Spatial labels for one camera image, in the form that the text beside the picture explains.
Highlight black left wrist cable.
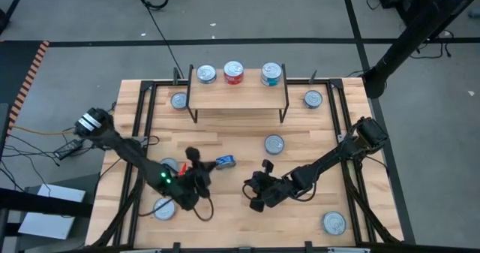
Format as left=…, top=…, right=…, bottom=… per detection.
left=193, top=196, right=215, bottom=222

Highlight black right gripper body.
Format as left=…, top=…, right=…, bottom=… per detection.
left=249, top=159, right=301, bottom=213

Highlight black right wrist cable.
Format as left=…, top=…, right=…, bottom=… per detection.
left=241, top=183, right=260, bottom=203

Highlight thin black floor cable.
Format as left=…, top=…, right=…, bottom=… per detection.
left=0, top=132, right=57, bottom=194
left=409, top=29, right=455, bottom=60

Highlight black power adapter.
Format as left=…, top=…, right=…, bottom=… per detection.
left=53, top=139, right=84, bottom=160

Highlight black metal beam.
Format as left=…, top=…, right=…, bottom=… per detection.
left=0, top=187, right=95, bottom=218

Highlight black mat orange striped edge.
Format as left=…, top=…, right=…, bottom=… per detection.
left=0, top=40, right=50, bottom=136

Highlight white flat box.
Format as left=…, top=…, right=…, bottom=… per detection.
left=17, top=184, right=86, bottom=241

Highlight round silver-lidded tuna can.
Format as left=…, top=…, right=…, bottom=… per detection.
left=322, top=211, right=347, bottom=236
left=170, top=92, right=190, bottom=111

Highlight wooden shelf black metal legs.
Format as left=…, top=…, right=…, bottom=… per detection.
left=187, top=63, right=292, bottom=125

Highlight tall black post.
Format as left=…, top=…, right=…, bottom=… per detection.
left=362, top=0, right=480, bottom=99

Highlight long yellow floor cable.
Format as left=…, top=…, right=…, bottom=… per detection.
left=10, top=123, right=78, bottom=137

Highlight black looped floor cable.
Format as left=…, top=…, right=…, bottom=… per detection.
left=138, top=0, right=185, bottom=80

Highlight black metal table frame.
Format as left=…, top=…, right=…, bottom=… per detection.
left=85, top=68, right=404, bottom=253

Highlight blue label tuna can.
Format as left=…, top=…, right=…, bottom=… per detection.
left=303, top=89, right=323, bottom=110
left=196, top=63, right=218, bottom=85
left=215, top=154, right=237, bottom=170
left=264, top=134, right=286, bottom=156

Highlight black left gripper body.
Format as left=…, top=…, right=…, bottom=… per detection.
left=183, top=146, right=213, bottom=200

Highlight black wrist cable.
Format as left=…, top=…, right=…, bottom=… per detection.
left=241, top=183, right=260, bottom=203
left=193, top=196, right=215, bottom=222

